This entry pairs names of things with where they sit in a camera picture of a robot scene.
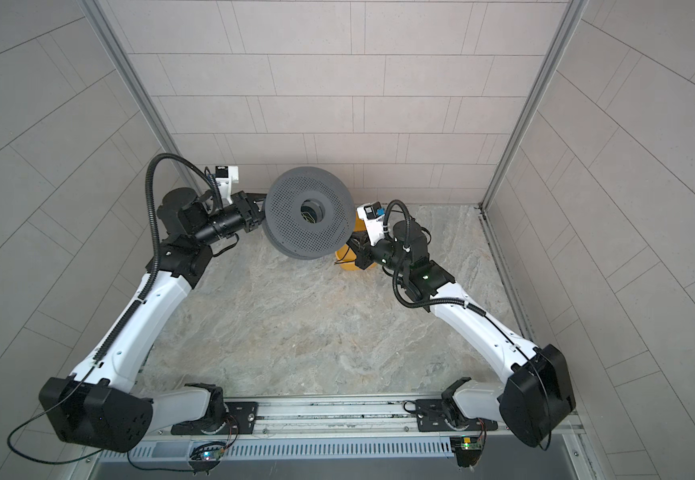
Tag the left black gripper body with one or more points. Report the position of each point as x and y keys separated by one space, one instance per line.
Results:
x=226 y=224

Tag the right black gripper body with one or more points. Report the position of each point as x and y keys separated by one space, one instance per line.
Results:
x=386 y=255

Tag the dark grey cable spool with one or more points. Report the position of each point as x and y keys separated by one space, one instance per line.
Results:
x=309 y=213

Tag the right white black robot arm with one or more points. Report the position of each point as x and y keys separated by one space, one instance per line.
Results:
x=536 y=395

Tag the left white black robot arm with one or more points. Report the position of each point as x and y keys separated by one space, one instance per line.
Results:
x=177 y=265

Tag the yellow plastic bin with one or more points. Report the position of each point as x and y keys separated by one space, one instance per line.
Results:
x=350 y=255

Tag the right circuit board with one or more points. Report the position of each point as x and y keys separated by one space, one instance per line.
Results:
x=467 y=450

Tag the circuit board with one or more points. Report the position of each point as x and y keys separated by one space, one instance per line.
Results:
x=209 y=452
x=467 y=450

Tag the left circuit board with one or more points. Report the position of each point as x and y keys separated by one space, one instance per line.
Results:
x=209 y=452

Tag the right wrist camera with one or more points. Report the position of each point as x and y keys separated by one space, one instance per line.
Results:
x=373 y=216

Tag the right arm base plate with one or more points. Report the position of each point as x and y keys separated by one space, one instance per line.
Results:
x=438 y=415

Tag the aluminium mounting rail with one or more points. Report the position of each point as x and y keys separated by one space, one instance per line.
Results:
x=335 y=420

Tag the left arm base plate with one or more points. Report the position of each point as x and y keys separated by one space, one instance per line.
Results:
x=234 y=417

